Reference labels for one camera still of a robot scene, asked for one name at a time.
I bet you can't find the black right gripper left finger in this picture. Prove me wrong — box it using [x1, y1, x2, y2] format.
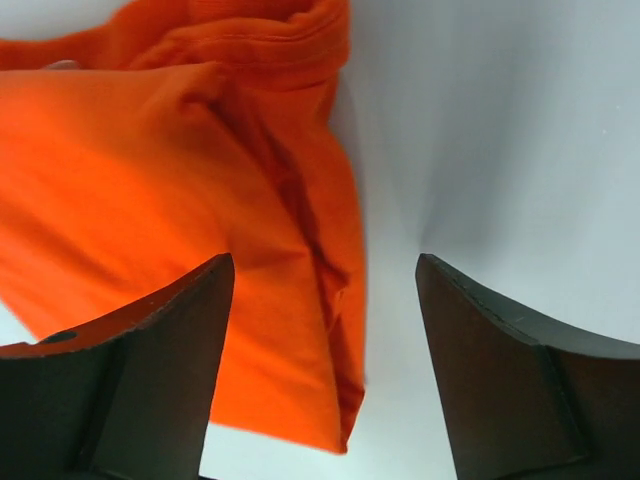
[1, 254, 235, 479]

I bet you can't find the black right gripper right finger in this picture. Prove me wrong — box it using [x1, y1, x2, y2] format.
[416, 254, 639, 479]

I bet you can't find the orange t shirt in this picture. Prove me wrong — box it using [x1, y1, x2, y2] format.
[1, 1, 366, 454]

